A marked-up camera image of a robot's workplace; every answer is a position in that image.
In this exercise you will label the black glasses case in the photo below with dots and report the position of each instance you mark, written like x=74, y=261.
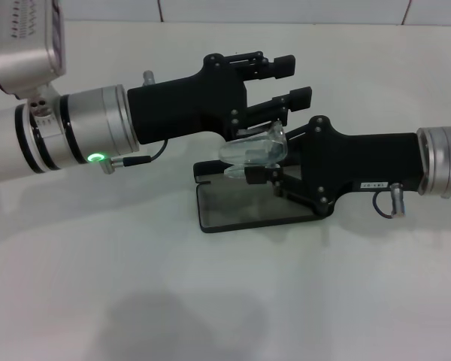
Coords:
x=240, y=207

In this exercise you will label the clear white glasses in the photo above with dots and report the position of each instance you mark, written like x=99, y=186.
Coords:
x=248, y=150

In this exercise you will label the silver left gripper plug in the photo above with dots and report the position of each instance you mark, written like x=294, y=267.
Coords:
x=149, y=78

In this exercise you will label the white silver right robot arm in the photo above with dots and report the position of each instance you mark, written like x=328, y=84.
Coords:
x=443, y=161

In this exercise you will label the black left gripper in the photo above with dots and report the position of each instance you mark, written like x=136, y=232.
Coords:
x=180, y=109

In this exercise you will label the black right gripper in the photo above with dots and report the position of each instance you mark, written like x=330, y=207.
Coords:
x=361, y=161

